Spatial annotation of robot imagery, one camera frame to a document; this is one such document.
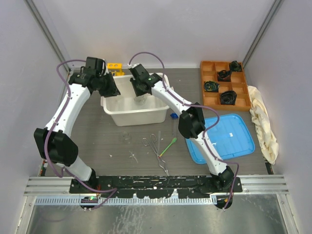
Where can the small glass beaker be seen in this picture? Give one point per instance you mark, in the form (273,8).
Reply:
(126,137)

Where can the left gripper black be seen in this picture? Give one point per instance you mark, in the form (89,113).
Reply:
(113,90)

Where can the blue handled brush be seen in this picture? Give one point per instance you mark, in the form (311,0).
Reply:
(174,118)

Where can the glass funnel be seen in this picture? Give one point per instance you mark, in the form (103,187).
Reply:
(140,100)

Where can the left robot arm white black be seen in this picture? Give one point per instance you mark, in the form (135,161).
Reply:
(54,140)

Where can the white plastic bin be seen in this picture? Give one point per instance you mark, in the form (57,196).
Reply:
(125,112)

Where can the metal crucible tongs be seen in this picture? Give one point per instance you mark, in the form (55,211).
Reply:
(151,142)

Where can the yellow test tube rack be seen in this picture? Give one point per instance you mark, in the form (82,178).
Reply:
(115,69)

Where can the orange compartment tray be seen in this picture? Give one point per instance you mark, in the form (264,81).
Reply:
(212,87)

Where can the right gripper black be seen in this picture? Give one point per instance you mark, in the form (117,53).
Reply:
(138,92)

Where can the blue plastic tray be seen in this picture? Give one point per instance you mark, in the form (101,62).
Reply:
(231,137)

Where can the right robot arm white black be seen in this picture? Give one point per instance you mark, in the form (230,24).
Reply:
(191,123)

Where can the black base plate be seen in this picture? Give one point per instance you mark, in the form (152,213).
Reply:
(189,186)

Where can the green plastic spatula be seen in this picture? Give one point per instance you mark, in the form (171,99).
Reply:
(171,143)

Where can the cream cloth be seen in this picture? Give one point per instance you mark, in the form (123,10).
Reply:
(260,118)

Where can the white slotted cable duct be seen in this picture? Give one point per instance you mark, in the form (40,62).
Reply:
(93,201)

